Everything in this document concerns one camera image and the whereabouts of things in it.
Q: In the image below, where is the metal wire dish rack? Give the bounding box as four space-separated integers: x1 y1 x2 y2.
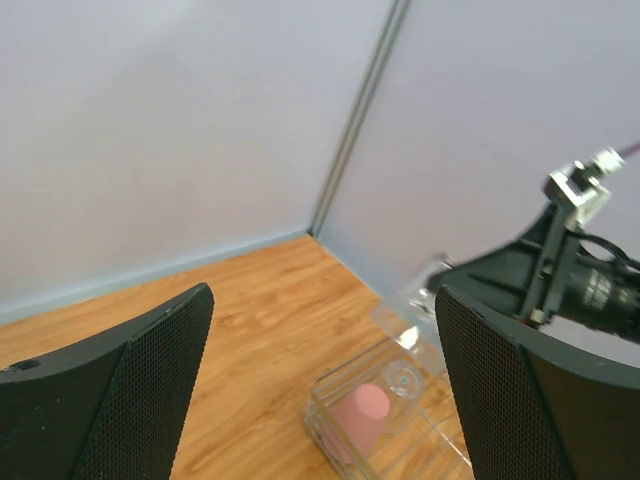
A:
305 339 474 479

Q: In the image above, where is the clear glass cup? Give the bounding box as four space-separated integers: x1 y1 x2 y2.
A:
371 253 452 376
381 360 426 400

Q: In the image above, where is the aluminium frame post right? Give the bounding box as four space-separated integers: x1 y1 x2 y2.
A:
307 0 412 238

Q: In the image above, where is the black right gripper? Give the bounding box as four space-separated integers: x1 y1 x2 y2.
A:
427 204 639 344

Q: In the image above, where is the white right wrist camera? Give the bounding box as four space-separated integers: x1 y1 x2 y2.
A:
543 148 626 231

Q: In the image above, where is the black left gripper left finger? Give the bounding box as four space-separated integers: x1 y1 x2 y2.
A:
1 283 214 479

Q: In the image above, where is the pink plastic cup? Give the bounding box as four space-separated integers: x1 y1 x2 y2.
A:
332 383 390 458

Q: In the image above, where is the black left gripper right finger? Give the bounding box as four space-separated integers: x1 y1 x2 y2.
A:
435 287 639 479

